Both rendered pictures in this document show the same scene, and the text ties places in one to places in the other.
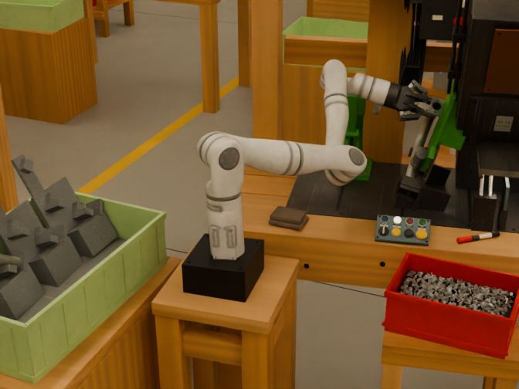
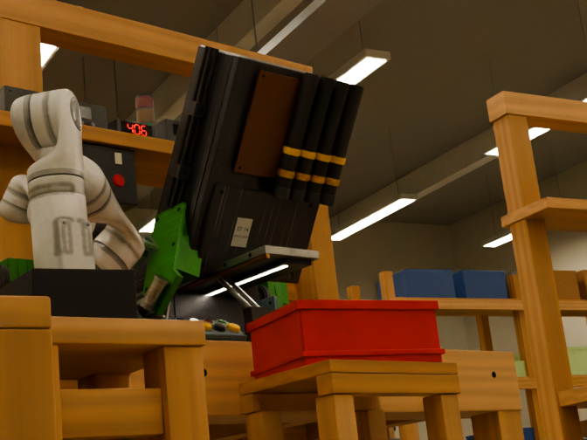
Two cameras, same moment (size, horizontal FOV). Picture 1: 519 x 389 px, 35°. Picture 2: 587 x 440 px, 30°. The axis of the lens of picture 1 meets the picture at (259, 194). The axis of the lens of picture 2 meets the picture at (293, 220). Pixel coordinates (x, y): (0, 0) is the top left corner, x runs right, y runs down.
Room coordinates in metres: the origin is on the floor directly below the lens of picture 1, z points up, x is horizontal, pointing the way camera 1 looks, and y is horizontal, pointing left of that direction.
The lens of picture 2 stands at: (0.59, 1.26, 0.52)
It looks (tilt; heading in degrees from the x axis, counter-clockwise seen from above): 16 degrees up; 306
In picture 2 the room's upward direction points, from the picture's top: 6 degrees counter-clockwise
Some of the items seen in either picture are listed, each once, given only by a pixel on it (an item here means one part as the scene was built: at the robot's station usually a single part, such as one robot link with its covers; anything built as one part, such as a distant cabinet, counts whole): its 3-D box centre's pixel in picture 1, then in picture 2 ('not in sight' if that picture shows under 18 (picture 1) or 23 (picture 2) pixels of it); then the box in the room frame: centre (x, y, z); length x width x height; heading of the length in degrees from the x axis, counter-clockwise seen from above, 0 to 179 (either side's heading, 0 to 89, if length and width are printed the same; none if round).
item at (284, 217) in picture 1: (288, 218); not in sight; (2.14, -0.09, 0.91); 0.10 x 0.08 x 0.03; 65
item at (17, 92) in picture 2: not in sight; (26, 107); (2.57, -0.41, 1.60); 0.15 x 0.07 x 0.07; 78
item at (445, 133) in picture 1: (452, 121); (176, 250); (2.25, -0.57, 1.17); 0.13 x 0.12 x 0.20; 78
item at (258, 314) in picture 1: (228, 285); (68, 351); (1.90, 0.09, 0.83); 0.32 x 0.32 x 0.04; 73
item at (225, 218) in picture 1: (225, 222); (60, 232); (1.90, 0.09, 1.03); 0.09 x 0.09 x 0.17; 81
